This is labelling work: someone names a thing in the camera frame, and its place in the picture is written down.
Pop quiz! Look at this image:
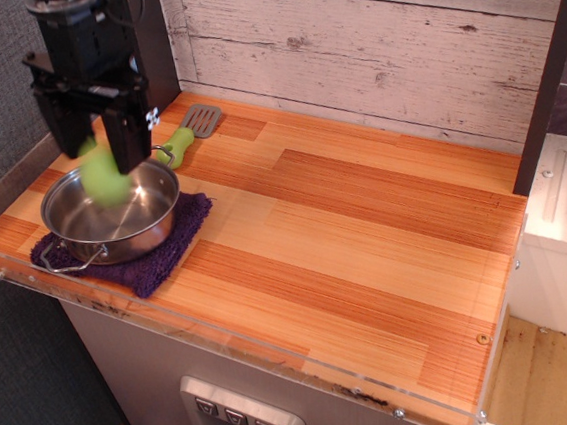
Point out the silver metal pot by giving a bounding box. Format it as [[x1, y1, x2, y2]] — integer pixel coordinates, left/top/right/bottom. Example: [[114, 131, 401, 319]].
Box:
[[38, 158, 180, 274]]

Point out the clear acrylic table guard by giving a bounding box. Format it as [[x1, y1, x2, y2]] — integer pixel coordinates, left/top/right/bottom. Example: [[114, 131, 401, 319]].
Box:
[[0, 89, 549, 425]]

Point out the silver dispenser button panel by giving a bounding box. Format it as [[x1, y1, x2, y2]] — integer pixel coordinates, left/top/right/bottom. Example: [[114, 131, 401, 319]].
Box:
[[179, 376, 306, 425]]

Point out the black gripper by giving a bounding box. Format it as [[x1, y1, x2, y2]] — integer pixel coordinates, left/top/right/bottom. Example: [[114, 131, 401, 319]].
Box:
[[24, 0, 158, 174]]

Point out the green handled grey spatula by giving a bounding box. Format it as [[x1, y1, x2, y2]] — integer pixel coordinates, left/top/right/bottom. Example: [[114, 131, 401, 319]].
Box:
[[155, 103, 222, 170]]

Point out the dark right vertical post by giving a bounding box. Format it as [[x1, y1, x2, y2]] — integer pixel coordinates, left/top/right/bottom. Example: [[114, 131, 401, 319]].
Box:
[[513, 0, 567, 196]]

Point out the green egg shape toy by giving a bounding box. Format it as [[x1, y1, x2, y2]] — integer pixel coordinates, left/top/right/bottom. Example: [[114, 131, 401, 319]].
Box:
[[79, 138, 132, 208]]

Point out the purple cloth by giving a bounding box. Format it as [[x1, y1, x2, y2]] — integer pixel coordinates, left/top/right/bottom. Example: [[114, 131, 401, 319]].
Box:
[[25, 188, 222, 310]]

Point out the dark vertical post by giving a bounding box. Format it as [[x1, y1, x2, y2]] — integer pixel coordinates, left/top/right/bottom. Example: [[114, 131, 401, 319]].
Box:
[[513, 0, 567, 196], [122, 0, 180, 112]]

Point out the grey toy fridge cabinet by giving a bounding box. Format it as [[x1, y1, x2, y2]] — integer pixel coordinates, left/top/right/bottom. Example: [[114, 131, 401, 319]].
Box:
[[62, 302, 416, 425]]

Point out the dark left vertical post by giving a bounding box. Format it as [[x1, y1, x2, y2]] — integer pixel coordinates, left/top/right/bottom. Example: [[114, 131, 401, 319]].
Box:
[[122, 0, 180, 112]]

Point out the white cabinet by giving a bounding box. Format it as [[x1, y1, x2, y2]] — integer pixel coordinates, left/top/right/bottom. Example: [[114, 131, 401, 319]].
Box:
[[506, 134, 567, 334]]

